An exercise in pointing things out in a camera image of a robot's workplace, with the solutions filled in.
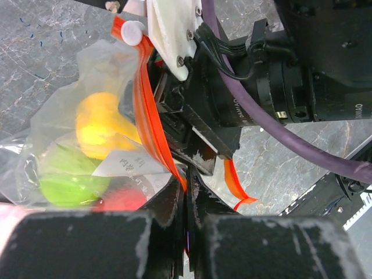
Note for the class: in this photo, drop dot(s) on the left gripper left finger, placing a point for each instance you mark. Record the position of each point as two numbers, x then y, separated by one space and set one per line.
166 237

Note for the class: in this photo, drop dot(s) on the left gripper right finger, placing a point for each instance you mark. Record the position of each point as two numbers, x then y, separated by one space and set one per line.
201 202

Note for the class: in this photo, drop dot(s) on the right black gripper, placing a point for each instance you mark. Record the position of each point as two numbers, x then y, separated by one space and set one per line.
201 118

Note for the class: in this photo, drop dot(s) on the red apple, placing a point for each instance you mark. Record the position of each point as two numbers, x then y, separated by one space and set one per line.
125 199

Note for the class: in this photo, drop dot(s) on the clear zip top bag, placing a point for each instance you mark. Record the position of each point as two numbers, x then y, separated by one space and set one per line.
121 70

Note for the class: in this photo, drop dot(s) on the yellow lemon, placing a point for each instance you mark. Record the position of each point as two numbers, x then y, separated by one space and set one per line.
100 128

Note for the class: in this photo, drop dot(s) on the green apple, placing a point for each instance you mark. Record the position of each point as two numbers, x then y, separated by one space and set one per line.
66 177

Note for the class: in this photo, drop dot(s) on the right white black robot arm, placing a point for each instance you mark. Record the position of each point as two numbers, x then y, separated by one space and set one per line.
317 68

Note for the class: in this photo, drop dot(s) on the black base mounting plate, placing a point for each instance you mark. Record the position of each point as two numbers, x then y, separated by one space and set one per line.
332 195

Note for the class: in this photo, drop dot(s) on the light blue cable duct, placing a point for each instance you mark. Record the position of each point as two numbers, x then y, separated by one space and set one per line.
366 199

